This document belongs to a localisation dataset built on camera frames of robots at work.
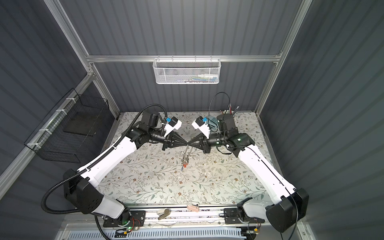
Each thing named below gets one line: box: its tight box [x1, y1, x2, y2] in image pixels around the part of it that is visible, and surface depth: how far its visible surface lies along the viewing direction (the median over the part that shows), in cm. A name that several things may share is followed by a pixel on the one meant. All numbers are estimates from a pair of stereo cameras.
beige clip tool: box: [157, 208, 171, 220], surface depth 75 cm
